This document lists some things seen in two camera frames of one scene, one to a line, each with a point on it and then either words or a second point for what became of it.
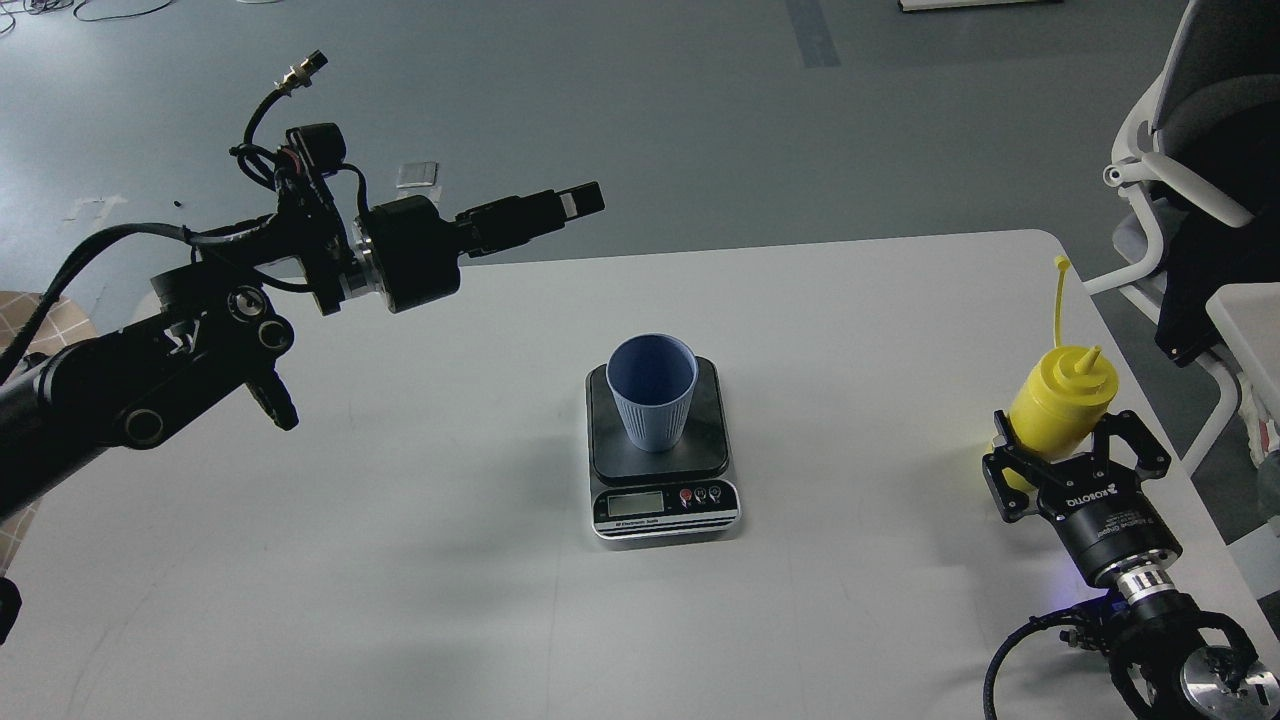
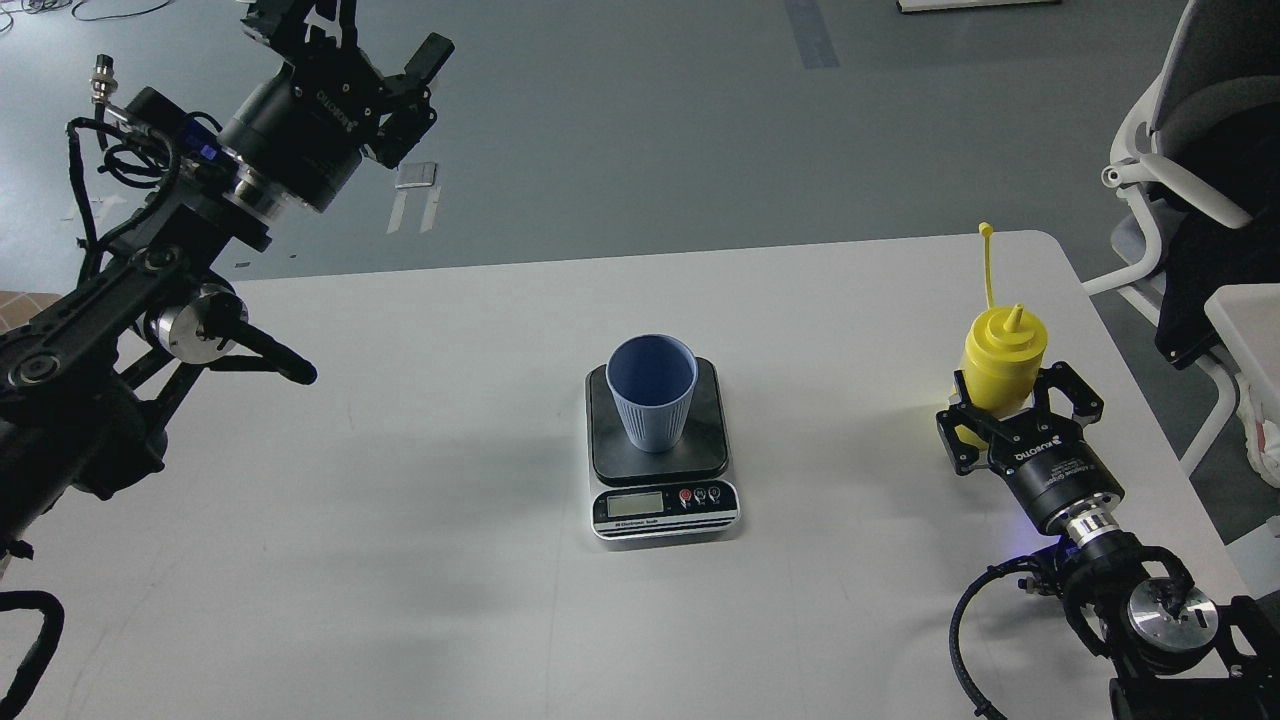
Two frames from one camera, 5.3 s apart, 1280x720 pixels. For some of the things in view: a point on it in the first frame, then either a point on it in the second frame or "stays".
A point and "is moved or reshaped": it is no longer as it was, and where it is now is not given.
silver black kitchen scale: [686, 491] stays
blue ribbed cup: [652, 377] stays
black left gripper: [416, 251] → [305, 126]
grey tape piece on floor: [415, 174] stays
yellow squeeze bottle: [1058, 408] is moved or reshaped
